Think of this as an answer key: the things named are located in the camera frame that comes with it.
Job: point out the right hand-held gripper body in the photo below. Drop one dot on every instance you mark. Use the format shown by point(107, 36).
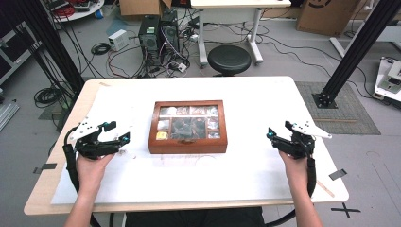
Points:
point(299, 146)

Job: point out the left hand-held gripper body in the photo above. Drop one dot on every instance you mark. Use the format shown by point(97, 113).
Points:
point(91, 148)

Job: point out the wooden box with glass lid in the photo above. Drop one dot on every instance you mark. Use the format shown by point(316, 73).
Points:
point(187, 145)

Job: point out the clear plastic cup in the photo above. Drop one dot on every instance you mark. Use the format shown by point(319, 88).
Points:
point(205, 156)

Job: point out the person's left hand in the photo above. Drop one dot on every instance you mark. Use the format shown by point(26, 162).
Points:
point(90, 173)

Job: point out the person's right hand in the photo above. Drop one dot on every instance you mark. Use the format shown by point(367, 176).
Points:
point(296, 173)

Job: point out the black tape strip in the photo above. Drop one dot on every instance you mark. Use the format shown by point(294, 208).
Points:
point(338, 174)
point(45, 167)

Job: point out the thin wooden stick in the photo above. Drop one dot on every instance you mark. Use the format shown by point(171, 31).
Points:
point(325, 189)

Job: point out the grey floor mat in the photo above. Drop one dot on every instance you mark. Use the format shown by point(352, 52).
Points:
point(350, 107)

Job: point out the white table mat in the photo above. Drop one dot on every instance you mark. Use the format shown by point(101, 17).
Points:
point(176, 183)

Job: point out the light wooden table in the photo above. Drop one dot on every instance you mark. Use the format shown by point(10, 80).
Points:
point(41, 195)

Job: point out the black tape cross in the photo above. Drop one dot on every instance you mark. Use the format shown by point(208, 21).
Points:
point(345, 210)

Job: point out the white power supply box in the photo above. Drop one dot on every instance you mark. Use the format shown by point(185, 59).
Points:
point(118, 40)

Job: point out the black round stool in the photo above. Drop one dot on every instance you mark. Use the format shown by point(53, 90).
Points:
point(229, 59)

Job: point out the silver metal rails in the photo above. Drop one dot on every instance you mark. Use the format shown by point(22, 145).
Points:
point(7, 115)

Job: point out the white power adapter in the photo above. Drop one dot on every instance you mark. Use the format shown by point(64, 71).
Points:
point(182, 67)

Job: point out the black computer tower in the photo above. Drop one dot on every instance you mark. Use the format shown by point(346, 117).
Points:
point(148, 41)

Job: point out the person's dark trousers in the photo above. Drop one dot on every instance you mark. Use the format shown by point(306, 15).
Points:
point(195, 219)

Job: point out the white machine base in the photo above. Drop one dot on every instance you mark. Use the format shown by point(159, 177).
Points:
point(389, 82)

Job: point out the grey computer tower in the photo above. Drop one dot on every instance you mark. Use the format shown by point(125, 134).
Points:
point(170, 31)

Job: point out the white round table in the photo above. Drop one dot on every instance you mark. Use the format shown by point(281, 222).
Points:
point(88, 14)

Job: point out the cardboard box with black print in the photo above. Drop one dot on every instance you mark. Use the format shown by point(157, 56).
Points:
point(326, 17)

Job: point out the grey metal shelf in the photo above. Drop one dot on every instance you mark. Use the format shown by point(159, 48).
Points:
point(14, 53)

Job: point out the plain cardboard box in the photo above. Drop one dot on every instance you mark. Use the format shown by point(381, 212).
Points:
point(142, 7)

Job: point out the white desk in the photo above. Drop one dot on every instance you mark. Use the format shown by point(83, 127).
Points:
point(239, 3)

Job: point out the black frame post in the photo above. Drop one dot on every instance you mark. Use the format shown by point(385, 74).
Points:
point(356, 47)
point(60, 53)

